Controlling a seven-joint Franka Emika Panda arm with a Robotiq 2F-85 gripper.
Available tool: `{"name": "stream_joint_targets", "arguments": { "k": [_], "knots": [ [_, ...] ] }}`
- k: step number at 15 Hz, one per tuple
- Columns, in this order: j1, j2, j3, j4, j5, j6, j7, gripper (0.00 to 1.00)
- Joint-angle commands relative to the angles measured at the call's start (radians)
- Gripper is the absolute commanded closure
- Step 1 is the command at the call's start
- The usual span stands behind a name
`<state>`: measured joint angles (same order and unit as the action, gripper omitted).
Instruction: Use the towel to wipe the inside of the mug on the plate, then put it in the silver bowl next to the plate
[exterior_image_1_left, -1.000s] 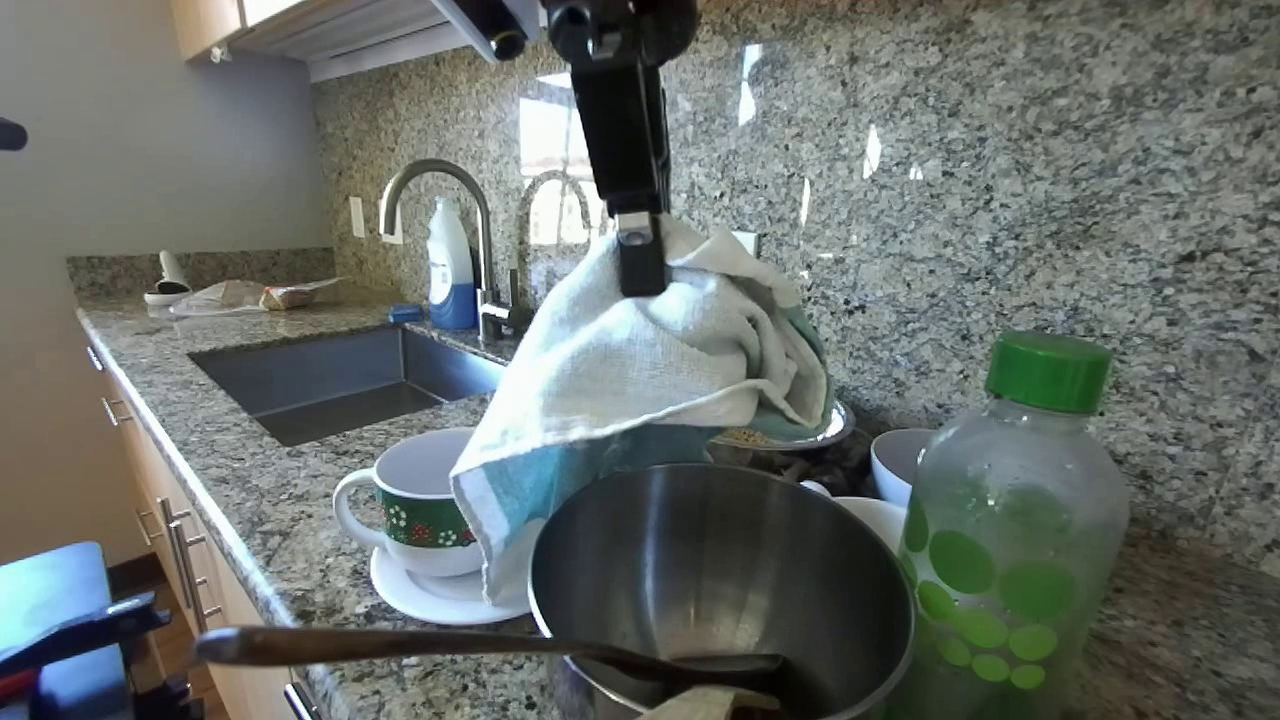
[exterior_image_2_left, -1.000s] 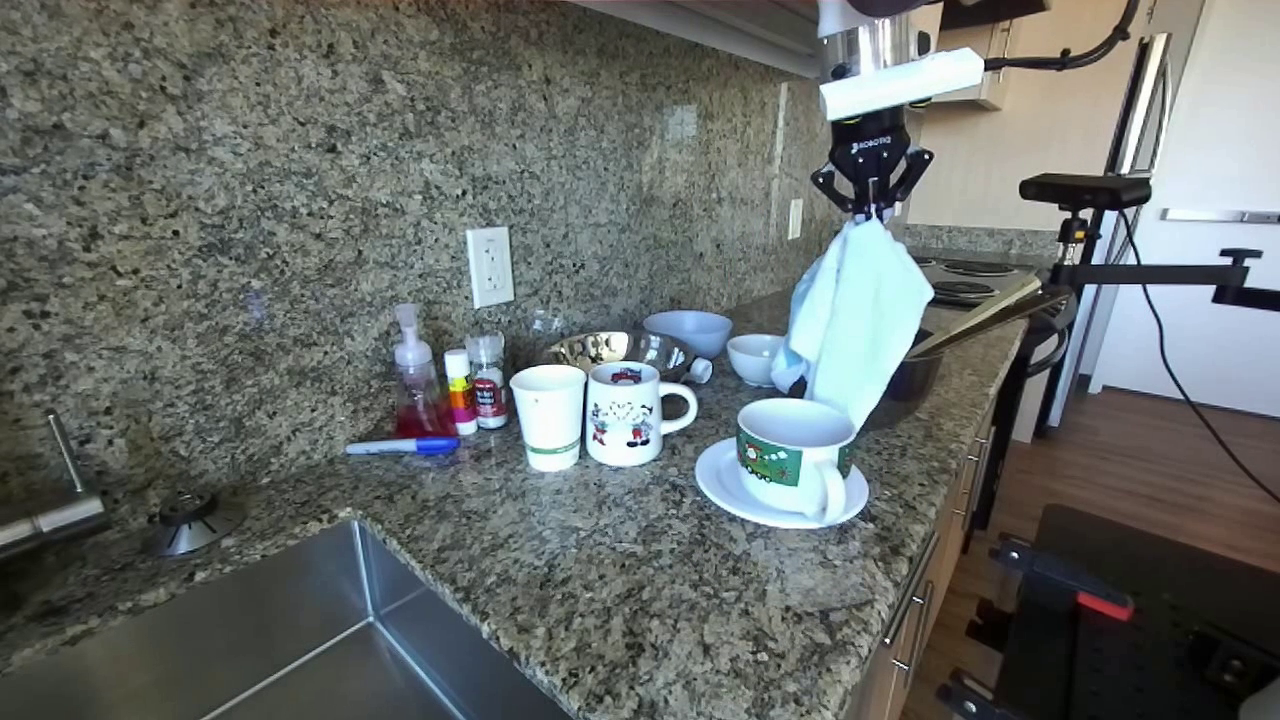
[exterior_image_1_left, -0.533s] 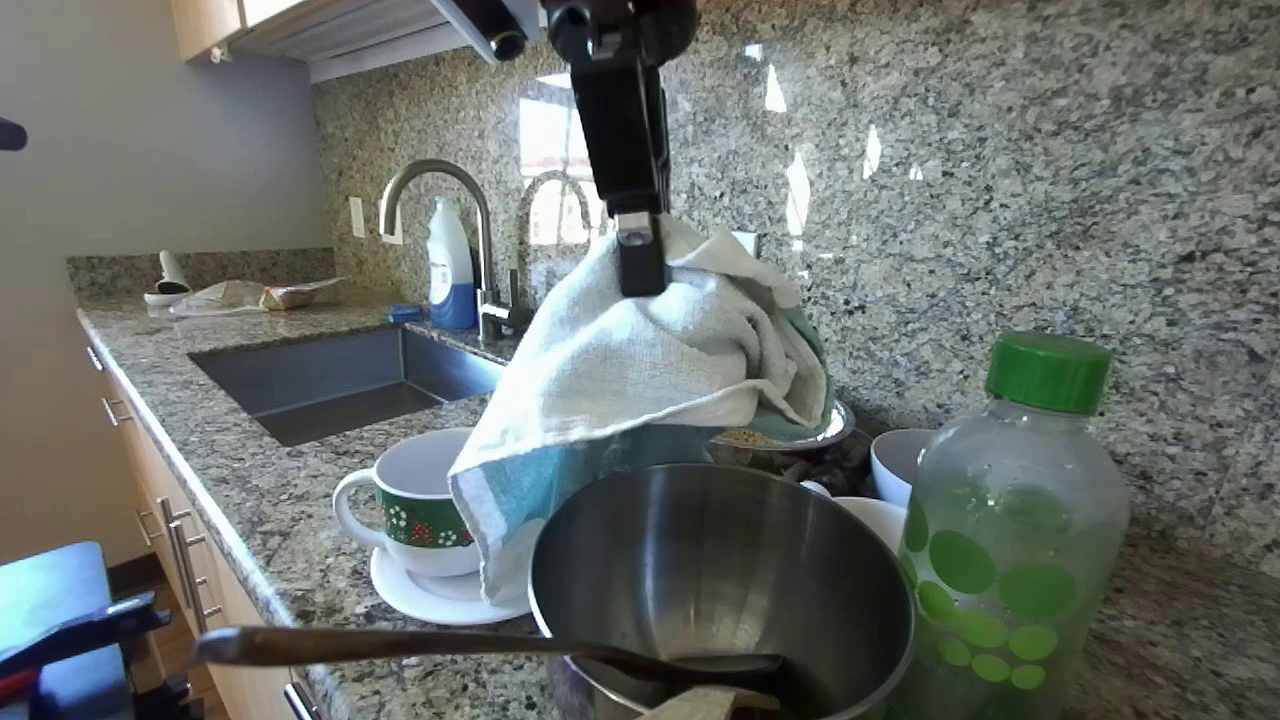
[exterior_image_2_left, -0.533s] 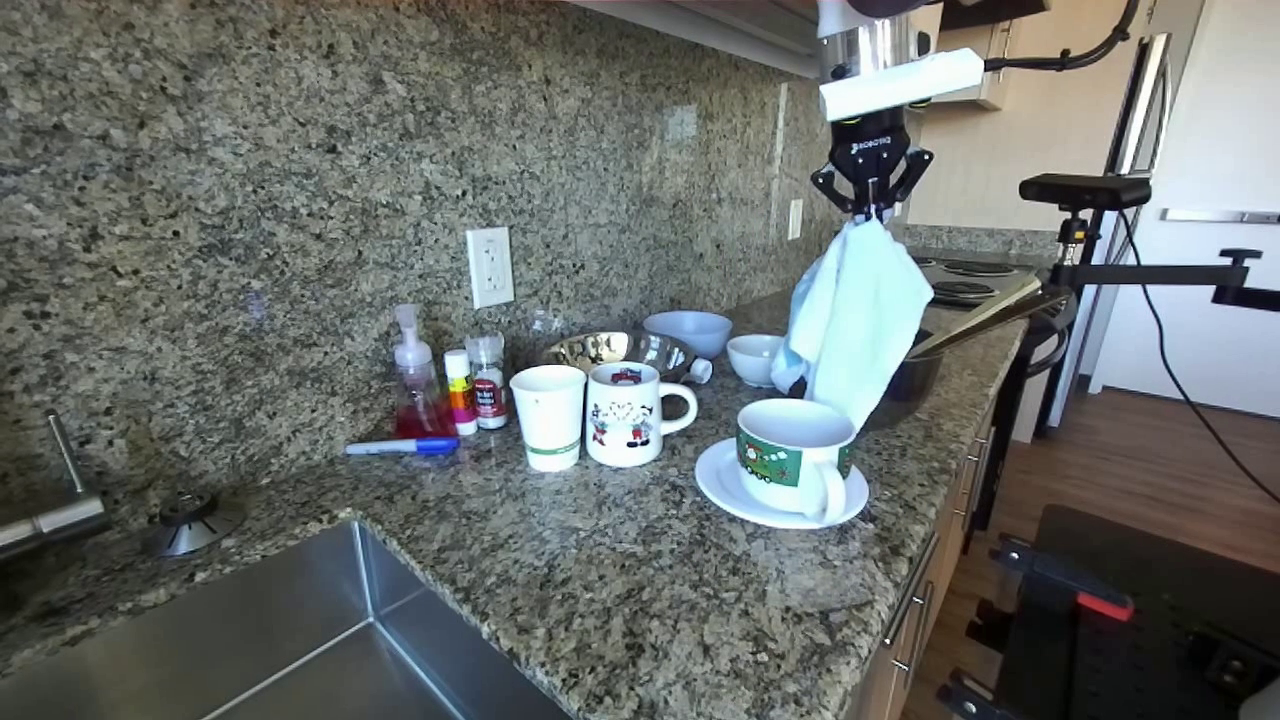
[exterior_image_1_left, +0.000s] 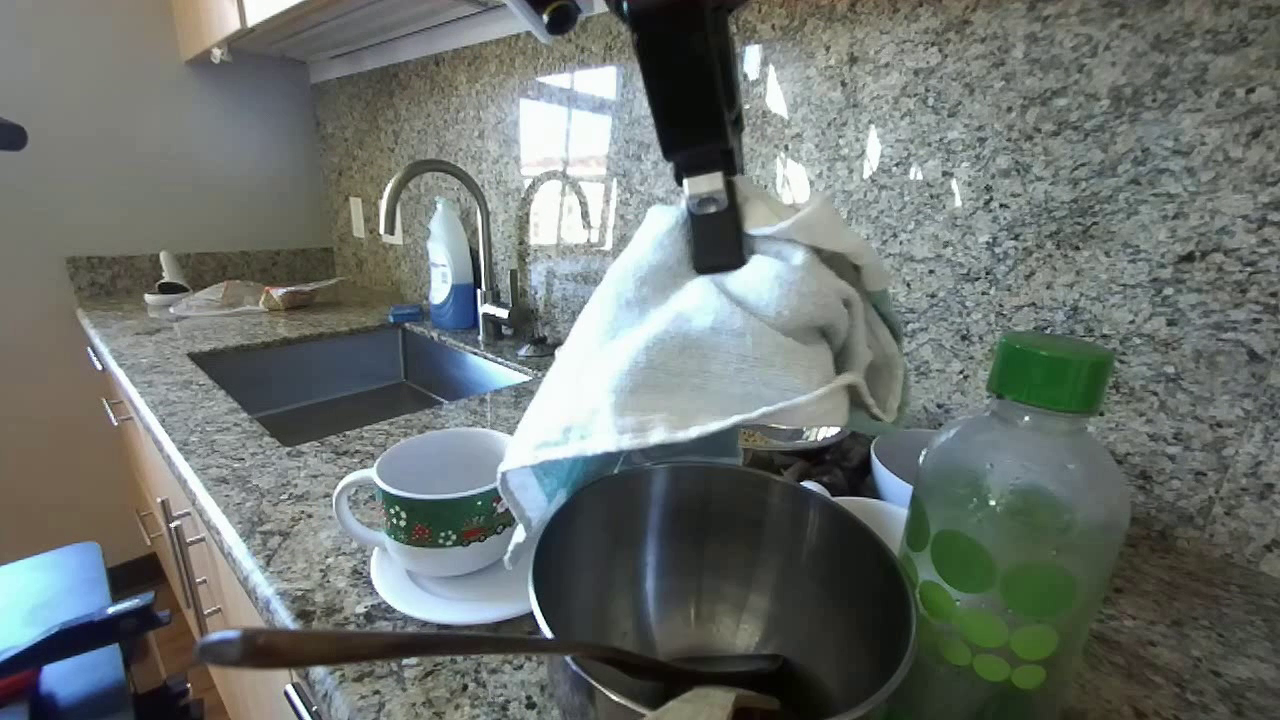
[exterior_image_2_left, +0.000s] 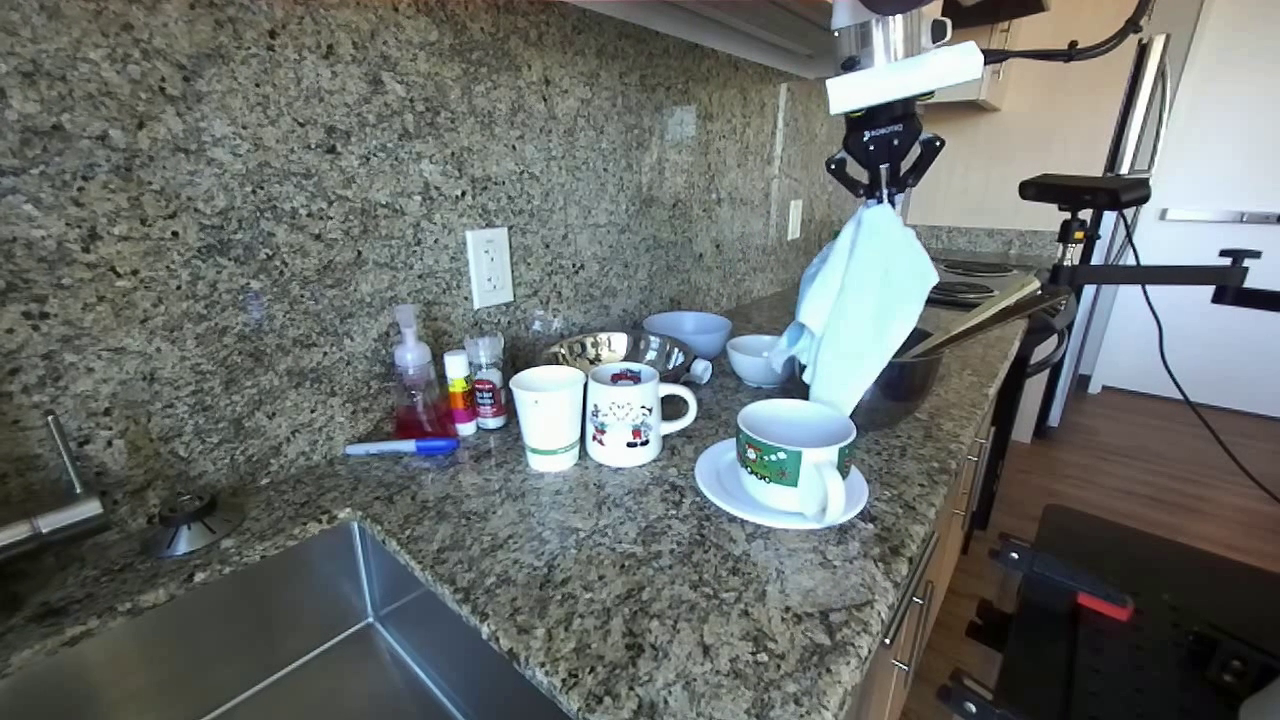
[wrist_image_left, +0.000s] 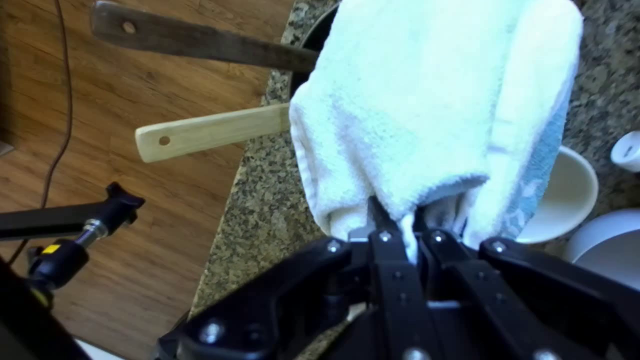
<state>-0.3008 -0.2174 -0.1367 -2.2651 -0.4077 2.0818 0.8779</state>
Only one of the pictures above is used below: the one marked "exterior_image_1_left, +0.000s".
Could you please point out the dark mobile cart base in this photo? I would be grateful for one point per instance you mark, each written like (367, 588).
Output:
(62, 600)

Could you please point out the white teal towel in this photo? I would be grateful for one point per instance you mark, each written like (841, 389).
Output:
(693, 346)

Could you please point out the wooden lower cabinet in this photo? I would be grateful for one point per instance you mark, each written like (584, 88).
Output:
(146, 495)

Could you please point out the small white bowl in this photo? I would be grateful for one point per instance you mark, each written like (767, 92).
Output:
(875, 522)

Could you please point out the blue dish soap bottle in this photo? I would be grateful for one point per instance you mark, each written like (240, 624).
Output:
(451, 273)

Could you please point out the small grey white utensil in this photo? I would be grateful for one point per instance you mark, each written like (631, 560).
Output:
(166, 277)

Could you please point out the green cap plastic bottle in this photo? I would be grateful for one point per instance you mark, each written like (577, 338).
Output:
(1012, 560)

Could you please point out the steel kitchen sink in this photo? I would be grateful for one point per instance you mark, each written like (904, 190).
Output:
(322, 373)

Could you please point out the small white wall outlet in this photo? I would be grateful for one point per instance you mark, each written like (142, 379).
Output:
(357, 216)

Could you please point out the light blue bowl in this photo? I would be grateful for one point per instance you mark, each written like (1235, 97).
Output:
(900, 460)

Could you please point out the black stand knob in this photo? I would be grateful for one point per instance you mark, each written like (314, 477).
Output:
(9, 134)

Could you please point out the green christmas mug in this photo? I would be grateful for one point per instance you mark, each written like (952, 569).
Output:
(441, 514)

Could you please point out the large deep steel bowl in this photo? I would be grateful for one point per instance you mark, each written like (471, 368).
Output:
(720, 585)

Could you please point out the steel kitchen faucet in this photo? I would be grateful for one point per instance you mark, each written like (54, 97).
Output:
(486, 267)

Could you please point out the beige cloth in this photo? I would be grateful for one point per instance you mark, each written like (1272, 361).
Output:
(240, 292)

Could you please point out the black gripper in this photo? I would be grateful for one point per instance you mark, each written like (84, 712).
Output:
(684, 82)

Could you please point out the white saucer plate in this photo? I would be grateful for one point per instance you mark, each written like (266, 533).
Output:
(444, 600)

